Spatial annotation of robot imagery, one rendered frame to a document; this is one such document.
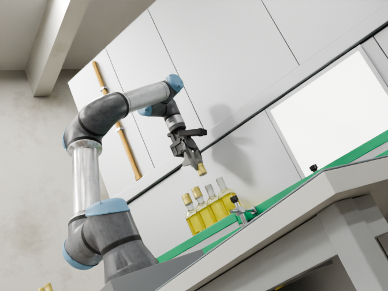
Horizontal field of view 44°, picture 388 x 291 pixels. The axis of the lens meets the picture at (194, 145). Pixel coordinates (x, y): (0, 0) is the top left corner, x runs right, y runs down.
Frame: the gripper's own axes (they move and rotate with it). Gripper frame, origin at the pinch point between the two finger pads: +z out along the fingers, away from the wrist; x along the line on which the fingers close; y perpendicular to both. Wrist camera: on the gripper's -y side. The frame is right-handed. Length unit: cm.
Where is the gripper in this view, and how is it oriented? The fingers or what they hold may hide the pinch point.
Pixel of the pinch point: (199, 166)
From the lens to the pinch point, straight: 193.3
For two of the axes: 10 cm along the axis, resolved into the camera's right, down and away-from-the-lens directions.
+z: 3.9, 8.5, -3.5
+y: -7.3, 5.1, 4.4
